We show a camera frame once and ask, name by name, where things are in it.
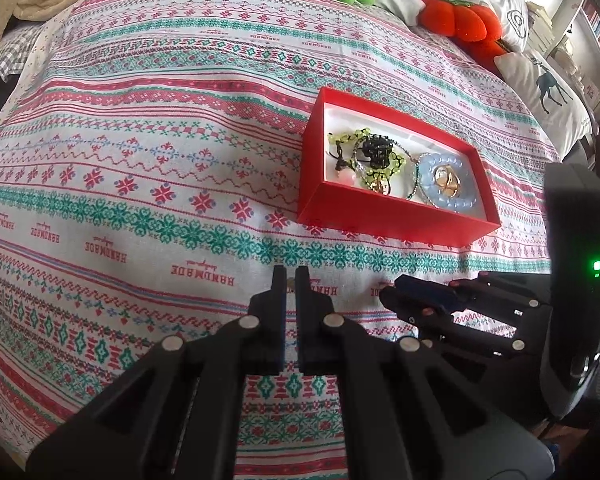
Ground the white deer pillow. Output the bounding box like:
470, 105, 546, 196
494, 49, 593, 159

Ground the orange pumpkin plush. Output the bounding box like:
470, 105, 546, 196
417, 0, 507, 76

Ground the light blue beaded bracelet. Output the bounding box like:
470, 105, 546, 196
417, 153, 479, 213

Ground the clear pearl beaded bracelet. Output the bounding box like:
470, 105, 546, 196
406, 152, 479, 212

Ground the small gold brooch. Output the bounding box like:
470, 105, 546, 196
365, 172, 391, 195

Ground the dark beaded necklace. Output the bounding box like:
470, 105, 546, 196
346, 134, 422, 196

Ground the gold ring pendant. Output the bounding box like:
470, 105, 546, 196
434, 164, 462, 197

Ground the red jewelry box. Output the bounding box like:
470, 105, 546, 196
297, 88, 501, 247

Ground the patterned bedspread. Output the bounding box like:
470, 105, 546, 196
0, 0, 558, 462

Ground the green beaded bracelet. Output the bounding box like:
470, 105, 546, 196
327, 128, 408, 191

